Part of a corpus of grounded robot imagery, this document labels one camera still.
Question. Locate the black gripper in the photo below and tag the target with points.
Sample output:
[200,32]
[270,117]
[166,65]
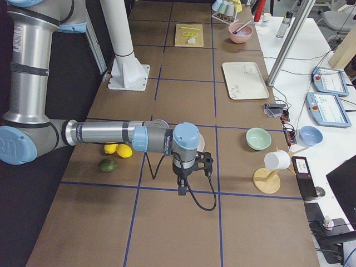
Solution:
[180,172]

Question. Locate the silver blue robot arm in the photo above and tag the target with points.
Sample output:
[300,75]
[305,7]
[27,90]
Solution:
[28,133]

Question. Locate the cream bear tray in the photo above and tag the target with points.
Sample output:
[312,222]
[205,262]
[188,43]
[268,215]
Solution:
[244,81]

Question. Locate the white round plate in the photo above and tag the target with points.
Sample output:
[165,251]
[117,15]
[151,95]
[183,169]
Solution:
[201,144]

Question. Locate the green bowl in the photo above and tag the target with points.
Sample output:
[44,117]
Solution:
[258,139]

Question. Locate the wooden mug stand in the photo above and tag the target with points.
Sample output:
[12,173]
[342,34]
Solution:
[268,181]

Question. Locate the white mug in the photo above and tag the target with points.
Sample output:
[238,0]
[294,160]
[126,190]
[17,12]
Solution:
[278,160]

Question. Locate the yellow lemon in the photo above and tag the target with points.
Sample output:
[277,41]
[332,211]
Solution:
[124,151]
[109,148]

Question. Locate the green lime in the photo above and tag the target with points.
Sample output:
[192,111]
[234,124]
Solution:
[107,165]

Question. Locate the black remote device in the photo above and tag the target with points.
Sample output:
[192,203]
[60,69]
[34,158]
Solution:
[304,178]

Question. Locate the blue bowl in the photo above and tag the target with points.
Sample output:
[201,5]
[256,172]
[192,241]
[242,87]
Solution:
[310,135]

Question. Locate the wooden cutting board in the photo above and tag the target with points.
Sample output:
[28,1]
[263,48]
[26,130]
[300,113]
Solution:
[184,31]

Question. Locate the pink bowl with ice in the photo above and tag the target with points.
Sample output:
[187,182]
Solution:
[241,36]

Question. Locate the metal scoop black tip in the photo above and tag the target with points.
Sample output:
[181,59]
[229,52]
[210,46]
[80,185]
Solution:
[242,27]

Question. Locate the teach pendant tablet near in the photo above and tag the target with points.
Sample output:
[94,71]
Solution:
[326,110]

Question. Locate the teach pendant tablet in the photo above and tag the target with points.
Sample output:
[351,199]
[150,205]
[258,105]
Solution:
[326,110]
[330,80]

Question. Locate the teach pendant tablet far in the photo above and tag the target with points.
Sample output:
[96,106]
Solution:
[330,80]

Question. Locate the cup drying rack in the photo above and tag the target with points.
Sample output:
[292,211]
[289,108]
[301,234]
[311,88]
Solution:
[226,11]

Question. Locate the water bottle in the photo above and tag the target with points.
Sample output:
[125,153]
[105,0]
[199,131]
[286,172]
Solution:
[285,24]

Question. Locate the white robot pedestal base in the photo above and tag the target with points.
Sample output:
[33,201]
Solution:
[127,72]

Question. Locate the aluminium frame post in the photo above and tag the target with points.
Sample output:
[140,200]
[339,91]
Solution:
[295,28]

